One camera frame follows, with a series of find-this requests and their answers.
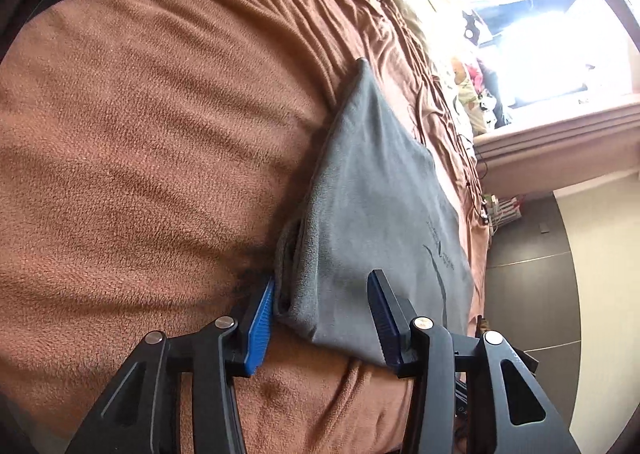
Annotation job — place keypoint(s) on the grey t-shirt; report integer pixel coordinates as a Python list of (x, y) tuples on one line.
[(375, 184)]

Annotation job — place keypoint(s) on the window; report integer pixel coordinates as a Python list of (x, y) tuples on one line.
[(575, 58)]

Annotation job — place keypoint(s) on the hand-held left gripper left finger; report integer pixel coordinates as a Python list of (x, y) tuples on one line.
[(260, 329)]

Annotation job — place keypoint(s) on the cream bed sheet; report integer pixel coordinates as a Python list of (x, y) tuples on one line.
[(415, 8)]

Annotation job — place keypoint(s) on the hanging dark clothes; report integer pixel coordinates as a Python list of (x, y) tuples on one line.
[(525, 3)]

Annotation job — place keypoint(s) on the black plush toy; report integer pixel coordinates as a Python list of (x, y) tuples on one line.
[(470, 26)]

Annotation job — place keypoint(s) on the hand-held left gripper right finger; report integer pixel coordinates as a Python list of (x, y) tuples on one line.
[(382, 314)]

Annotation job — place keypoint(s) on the pink curtain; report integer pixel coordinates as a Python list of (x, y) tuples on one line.
[(550, 148)]

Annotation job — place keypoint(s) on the brown blanket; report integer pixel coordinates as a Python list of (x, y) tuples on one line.
[(125, 133)]

